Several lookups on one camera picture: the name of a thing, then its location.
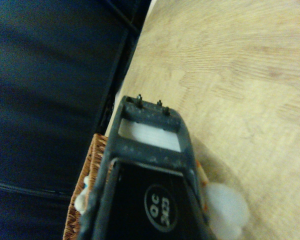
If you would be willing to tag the blue mouse toy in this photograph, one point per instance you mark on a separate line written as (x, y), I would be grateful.
(81, 201)

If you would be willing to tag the white orange spotted mouse toy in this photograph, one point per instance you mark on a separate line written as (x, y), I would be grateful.
(227, 210)

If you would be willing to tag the black curtain stand pole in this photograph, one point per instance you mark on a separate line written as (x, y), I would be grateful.
(27, 188)
(122, 16)

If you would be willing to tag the brown wicker basket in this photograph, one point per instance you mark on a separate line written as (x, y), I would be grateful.
(90, 160)

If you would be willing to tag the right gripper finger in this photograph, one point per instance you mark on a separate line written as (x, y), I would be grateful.
(147, 150)

